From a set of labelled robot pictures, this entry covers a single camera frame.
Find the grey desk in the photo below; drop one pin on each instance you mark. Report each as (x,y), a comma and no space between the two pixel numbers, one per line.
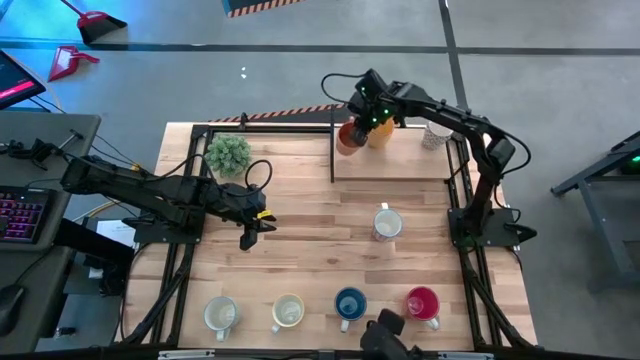
(25,172)

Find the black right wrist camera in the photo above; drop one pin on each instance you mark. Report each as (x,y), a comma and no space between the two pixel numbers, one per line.
(374,80)

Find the white paper sheet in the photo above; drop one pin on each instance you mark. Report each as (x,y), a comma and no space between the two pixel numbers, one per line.
(117,232)

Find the black orange striped panel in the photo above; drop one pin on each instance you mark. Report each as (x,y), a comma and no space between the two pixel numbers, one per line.
(250,5)

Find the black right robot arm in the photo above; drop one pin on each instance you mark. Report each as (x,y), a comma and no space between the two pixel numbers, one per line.
(450,115)

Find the black orange striped ramp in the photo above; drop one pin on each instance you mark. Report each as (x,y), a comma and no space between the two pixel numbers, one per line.
(320,114)

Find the potted green plant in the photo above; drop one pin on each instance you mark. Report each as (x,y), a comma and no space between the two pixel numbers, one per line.
(228,155)

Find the grey white diamond pattern mug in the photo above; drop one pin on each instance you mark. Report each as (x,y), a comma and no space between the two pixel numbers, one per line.
(432,140)

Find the black computer mouse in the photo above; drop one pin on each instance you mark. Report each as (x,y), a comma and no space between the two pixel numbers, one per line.
(10,307)

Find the black clamp tool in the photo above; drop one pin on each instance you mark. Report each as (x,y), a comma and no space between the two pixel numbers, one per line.
(35,149)

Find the red white diamond pattern mug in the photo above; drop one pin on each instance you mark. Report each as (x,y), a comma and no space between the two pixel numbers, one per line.
(387,225)

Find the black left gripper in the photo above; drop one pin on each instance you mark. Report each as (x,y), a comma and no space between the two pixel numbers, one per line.
(245,202)

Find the black aluminium rig frame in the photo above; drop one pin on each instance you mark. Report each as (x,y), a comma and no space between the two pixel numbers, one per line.
(199,131)

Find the yellow mug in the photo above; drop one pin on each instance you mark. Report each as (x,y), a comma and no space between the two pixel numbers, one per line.
(380,137)

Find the tilted computer monitor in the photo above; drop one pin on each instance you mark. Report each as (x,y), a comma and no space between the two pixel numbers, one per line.
(15,80)

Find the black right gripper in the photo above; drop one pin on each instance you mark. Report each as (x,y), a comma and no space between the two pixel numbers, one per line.
(372,112)

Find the black desk stand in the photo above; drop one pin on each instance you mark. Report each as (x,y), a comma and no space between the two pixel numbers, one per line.
(90,242)

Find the small black clamp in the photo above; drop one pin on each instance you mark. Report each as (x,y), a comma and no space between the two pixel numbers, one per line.
(243,121)

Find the orange floral pattern mug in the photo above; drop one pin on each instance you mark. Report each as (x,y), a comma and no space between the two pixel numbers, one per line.
(288,311)

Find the backlit keyboard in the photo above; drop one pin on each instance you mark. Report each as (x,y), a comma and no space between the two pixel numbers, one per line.
(22,215)

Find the dark grey metal table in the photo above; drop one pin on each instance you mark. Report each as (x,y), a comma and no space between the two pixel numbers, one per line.
(615,225)

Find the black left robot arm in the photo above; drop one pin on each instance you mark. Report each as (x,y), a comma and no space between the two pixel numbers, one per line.
(150,192)

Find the silver aluminium bracket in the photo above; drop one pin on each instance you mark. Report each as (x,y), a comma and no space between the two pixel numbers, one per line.
(462,356)
(185,354)

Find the blue and white mug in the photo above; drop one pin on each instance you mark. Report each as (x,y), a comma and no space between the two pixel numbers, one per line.
(350,305)

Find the yellow label tag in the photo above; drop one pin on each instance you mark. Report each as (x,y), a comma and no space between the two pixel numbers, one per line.
(265,215)

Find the green patterned mug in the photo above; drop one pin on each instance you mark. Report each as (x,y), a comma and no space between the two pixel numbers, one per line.
(220,315)

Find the wooden shelf with black frame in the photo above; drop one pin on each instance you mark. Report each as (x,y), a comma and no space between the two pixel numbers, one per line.
(400,162)

